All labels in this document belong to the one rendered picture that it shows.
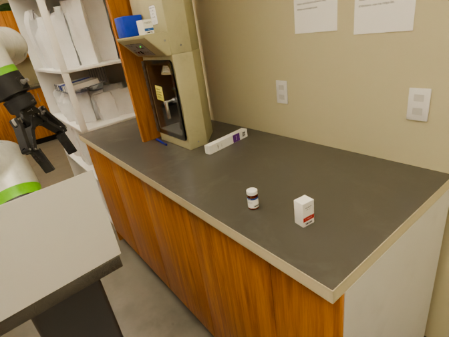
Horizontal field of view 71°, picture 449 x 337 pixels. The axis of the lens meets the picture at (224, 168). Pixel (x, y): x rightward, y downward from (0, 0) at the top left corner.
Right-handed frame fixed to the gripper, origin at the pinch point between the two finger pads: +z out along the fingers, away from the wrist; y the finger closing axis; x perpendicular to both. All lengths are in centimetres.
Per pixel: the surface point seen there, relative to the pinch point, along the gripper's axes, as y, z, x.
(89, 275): -21.0, 29.2, -1.3
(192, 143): 66, 31, -20
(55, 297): -27.3, 27.8, 5.5
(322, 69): 56, 20, -89
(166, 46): 64, -16, -31
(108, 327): -17, 53, 10
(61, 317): -23.6, 37.7, 13.4
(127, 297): 59, 107, 65
